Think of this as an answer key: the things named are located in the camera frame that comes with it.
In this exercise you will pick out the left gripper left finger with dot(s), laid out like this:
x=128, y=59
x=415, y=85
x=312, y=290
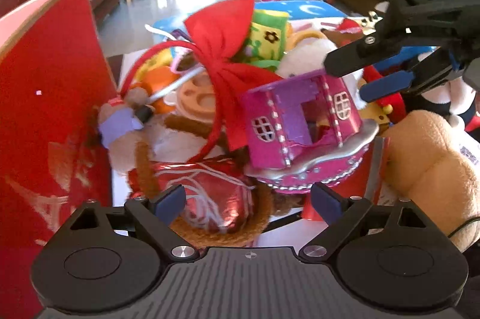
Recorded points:
x=152, y=219

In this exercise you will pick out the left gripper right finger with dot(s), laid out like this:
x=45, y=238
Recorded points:
x=343, y=217

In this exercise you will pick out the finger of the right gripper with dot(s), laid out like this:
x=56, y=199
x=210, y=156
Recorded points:
x=434, y=70
x=369, y=50

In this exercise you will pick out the pink toy house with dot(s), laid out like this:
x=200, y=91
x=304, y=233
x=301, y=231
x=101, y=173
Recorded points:
x=302, y=130

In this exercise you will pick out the Mickey plush toy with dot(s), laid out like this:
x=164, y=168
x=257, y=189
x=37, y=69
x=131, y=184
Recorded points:
x=454, y=100

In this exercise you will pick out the blue play mat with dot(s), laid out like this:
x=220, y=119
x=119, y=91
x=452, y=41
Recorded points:
x=297, y=9

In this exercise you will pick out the small brown bear plush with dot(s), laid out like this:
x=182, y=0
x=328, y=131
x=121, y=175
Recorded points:
x=121, y=131

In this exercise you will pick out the tan plush bear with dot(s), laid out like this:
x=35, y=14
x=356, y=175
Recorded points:
x=425, y=164

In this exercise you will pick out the green yellow cloth book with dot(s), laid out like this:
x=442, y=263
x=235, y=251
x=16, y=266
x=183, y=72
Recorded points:
x=267, y=39

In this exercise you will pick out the red bow ribbon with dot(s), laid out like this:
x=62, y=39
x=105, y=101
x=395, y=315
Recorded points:
x=217, y=33

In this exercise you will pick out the red cardboard box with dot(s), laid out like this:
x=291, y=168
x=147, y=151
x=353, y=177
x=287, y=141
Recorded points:
x=54, y=79

